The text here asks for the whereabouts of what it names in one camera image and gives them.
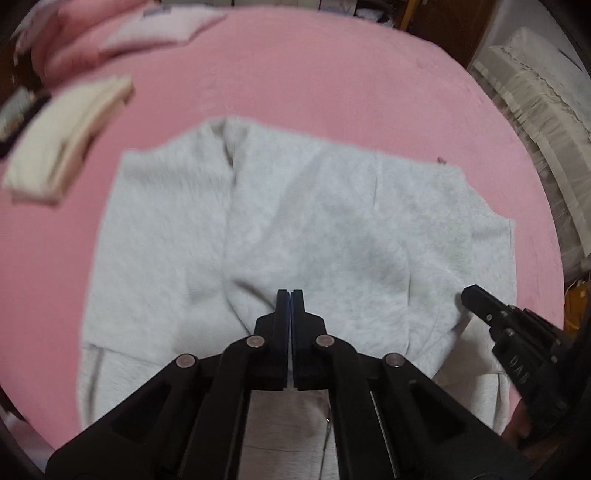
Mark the dark wooden door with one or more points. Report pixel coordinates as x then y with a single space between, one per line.
452 23

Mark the pink bed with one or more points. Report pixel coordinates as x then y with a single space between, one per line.
323 83

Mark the grey patterned cloth bundle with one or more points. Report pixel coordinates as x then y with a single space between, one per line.
16 110

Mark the light grey zip hoodie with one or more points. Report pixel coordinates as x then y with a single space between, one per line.
323 221

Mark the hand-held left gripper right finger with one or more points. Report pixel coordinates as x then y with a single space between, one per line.
299 318

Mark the folded pink quilt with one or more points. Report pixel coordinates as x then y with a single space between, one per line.
69 46

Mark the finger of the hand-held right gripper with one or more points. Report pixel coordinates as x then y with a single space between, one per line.
480 302

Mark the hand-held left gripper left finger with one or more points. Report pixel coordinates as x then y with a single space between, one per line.
280 318

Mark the wooden drawer cabinet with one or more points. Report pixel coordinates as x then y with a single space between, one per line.
577 309

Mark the beige lace furniture cover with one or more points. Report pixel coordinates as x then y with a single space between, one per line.
531 92

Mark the folded cream garment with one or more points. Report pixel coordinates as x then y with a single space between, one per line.
51 138

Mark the open wooden shelf unit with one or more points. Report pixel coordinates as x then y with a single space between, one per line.
351 9

